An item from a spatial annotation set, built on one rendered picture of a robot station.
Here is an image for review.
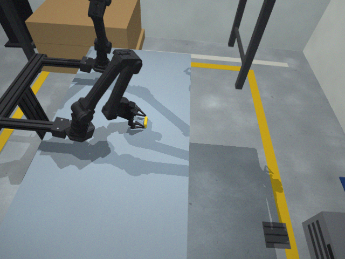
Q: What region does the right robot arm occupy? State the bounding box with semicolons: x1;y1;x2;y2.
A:
69;49;142;138

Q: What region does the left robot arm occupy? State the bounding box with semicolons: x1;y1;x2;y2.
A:
88;0;112;70

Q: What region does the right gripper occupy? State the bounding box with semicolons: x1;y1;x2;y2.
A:
127;107;146;129

